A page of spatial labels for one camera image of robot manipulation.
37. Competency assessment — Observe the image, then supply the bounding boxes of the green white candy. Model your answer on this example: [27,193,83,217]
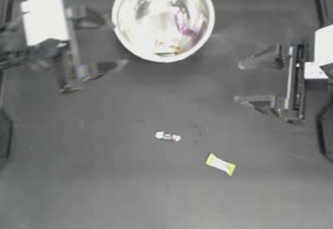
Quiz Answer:
[154,46,186,57]
[205,152,238,177]

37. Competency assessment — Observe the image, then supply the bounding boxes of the purple candy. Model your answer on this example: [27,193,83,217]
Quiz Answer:
[172,8,207,44]

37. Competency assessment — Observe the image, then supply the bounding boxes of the white black red twist candy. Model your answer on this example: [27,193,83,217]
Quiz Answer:
[155,130,183,142]

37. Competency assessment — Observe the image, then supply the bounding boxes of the steel bowl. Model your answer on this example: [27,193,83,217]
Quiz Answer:
[111,0,215,63]

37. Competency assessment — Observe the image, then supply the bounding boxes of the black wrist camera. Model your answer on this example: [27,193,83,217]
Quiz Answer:
[24,39,71,60]

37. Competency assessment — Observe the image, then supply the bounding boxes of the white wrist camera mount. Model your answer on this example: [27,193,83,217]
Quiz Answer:
[20,0,71,47]
[304,23,333,80]

